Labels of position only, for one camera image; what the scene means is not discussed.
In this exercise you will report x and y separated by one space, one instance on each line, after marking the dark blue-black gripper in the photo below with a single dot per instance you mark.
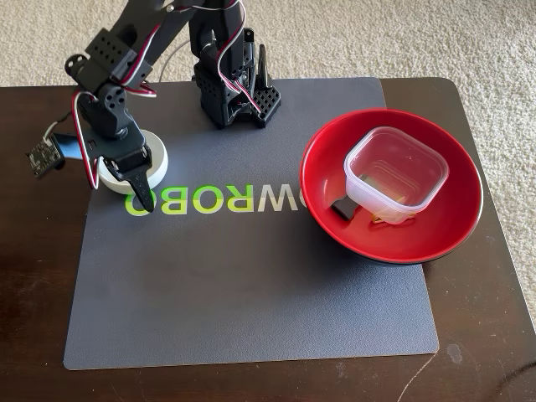
126 164

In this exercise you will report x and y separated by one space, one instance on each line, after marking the small white bowl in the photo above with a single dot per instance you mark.
157 155

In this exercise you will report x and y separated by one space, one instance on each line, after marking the black bow-tie shaped block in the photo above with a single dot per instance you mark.
345 208

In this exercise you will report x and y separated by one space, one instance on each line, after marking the clear plastic container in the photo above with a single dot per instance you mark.
398 167

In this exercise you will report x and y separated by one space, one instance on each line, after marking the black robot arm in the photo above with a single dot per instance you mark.
109 46

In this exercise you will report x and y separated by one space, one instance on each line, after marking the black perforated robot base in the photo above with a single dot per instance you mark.
218 92

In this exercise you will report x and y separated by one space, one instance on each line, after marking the red bowl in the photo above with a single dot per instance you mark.
326 176

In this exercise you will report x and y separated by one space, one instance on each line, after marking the grey mat with ROBO print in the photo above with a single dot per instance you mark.
251 293

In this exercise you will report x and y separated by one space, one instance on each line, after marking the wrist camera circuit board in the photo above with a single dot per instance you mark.
44 159

